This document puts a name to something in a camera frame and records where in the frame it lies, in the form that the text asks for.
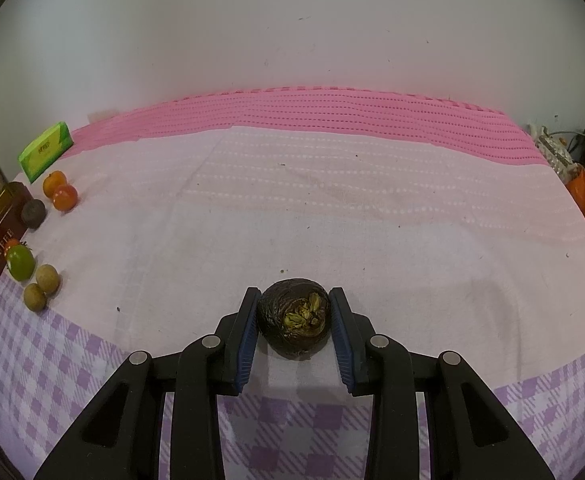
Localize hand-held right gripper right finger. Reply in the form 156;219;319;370
327;287;556;480

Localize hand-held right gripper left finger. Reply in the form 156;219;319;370
32;287;262;480

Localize dark wrinkled passion fruit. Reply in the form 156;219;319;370
256;278;331;360

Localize orange mandarin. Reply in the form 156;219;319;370
52;183;79;212
42;171;68;199

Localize dark round fruit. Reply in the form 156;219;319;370
21;199;47;230

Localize green round fruit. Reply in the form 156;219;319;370
6;246;36;282

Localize green tissue box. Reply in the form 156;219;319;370
17;121;74;184

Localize clear plastic wrapper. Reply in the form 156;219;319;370
527;122;576;183

